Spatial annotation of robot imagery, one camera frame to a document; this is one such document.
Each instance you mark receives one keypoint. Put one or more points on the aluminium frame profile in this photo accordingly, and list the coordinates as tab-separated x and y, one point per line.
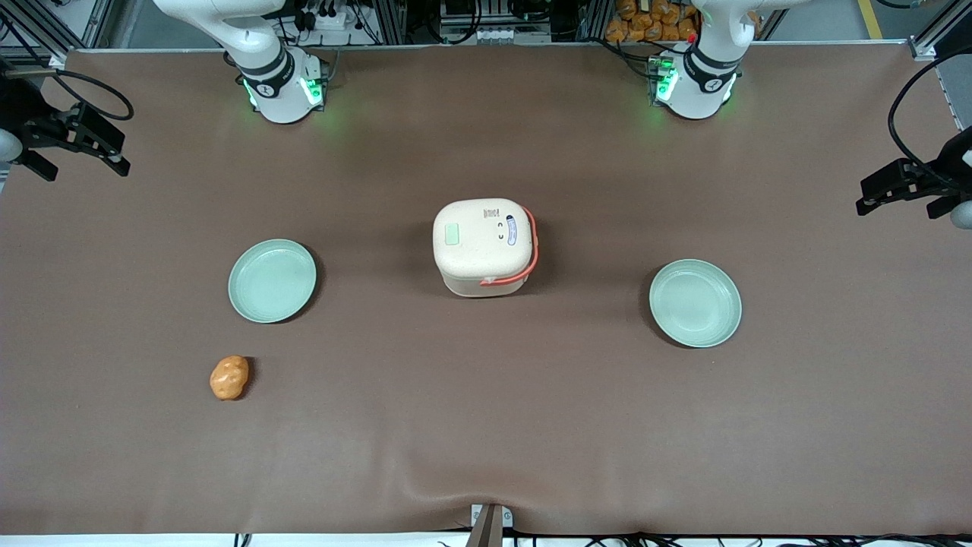
45	26
938	34

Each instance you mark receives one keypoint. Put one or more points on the bag of orange bread rolls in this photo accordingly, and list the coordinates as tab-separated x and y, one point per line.
649	23

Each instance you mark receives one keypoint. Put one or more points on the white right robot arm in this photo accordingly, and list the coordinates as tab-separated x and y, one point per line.
282	97

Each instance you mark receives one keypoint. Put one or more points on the pale green round plate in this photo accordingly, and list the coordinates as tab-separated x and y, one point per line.
272	280
695	303

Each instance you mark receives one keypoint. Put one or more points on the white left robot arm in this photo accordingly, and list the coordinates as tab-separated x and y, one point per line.
695	95

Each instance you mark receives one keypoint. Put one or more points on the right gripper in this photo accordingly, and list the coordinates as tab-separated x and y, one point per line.
30	125

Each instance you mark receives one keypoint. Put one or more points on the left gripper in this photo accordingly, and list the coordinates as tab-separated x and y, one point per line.
951	161

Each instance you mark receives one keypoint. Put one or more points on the white power strip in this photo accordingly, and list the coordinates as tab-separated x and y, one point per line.
330	21

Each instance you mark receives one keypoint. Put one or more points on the orange bread roll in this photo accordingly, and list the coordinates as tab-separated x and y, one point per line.
228	377

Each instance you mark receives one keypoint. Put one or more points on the brown table mat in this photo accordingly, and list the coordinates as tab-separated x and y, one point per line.
486	425

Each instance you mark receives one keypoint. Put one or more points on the metal camera post bracket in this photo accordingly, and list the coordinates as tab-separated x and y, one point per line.
490	524

